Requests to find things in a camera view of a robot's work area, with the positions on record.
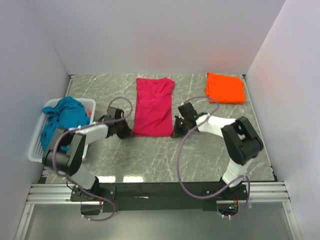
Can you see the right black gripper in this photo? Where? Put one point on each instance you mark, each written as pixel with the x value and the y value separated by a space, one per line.
pixel 176 132

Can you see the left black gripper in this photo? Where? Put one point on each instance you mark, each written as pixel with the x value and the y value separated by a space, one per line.
pixel 127 132

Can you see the pink t shirt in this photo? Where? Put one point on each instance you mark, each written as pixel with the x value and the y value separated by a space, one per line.
pixel 153 108

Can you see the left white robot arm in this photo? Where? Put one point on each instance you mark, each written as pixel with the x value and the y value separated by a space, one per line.
pixel 66 148

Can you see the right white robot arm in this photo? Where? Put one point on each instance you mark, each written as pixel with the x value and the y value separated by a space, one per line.
pixel 242 142

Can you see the peach cloth in basket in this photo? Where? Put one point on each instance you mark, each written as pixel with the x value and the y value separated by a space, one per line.
pixel 88 112

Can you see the folded orange t shirt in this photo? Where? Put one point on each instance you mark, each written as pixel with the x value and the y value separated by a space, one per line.
pixel 224 89

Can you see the blue t shirt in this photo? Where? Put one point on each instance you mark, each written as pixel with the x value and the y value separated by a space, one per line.
pixel 67 113

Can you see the black base beam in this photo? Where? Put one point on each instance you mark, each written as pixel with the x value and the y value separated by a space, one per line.
pixel 143 196

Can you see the aluminium frame rail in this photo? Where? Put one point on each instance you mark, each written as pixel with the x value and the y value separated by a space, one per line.
pixel 260 192

